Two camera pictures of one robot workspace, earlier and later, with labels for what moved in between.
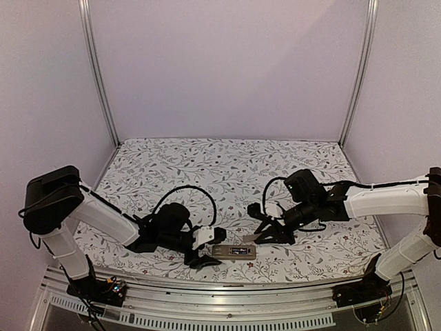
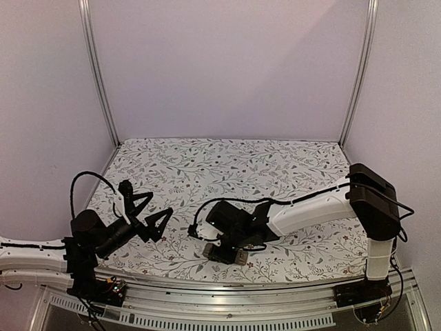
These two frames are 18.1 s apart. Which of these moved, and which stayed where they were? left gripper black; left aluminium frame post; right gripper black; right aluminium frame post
Moved: left gripper black; right gripper black
Stayed: right aluminium frame post; left aluminium frame post
